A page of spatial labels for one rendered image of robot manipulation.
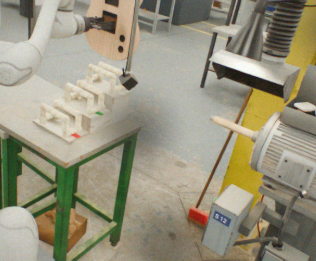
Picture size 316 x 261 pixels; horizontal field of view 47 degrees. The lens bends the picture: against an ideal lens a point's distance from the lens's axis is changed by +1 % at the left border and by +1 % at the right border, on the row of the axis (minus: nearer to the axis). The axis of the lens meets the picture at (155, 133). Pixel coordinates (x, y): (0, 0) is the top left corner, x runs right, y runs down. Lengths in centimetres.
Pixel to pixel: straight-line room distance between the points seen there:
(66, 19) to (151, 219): 171
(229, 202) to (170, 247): 141
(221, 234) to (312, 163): 40
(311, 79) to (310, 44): 82
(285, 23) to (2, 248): 124
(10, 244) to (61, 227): 63
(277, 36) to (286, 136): 37
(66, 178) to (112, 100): 50
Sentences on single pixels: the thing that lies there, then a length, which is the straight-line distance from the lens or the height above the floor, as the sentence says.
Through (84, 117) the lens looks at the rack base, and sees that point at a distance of 191.
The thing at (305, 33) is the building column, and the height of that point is 155.
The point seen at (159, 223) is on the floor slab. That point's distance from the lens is 284.
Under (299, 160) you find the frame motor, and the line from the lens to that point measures 137.
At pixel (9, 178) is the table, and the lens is 219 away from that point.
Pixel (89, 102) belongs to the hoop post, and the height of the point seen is 109.
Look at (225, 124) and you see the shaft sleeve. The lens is 154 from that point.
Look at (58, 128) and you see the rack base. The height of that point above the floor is 94.
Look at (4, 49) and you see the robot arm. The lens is 119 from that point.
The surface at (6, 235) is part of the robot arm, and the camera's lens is 134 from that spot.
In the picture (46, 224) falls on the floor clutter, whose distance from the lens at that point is 255.
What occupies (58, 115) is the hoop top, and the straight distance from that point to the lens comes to 184.
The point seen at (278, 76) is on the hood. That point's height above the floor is 152.
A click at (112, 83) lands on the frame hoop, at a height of 116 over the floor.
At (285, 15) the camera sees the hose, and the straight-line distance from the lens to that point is 144.
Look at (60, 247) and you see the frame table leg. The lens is 204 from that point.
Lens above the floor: 188
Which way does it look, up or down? 28 degrees down
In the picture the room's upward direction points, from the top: 11 degrees clockwise
